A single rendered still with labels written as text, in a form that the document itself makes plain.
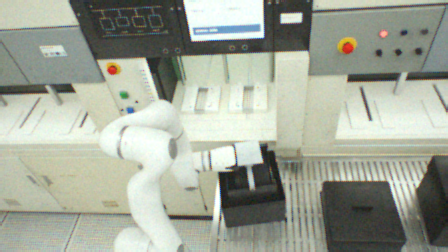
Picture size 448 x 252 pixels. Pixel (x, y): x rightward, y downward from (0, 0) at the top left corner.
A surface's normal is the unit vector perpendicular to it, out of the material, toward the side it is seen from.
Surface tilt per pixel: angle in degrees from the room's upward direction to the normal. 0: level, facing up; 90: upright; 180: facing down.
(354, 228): 0
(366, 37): 90
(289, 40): 90
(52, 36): 90
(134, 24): 90
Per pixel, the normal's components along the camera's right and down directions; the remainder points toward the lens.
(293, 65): -0.08, 0.73
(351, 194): -0.11, -0.68
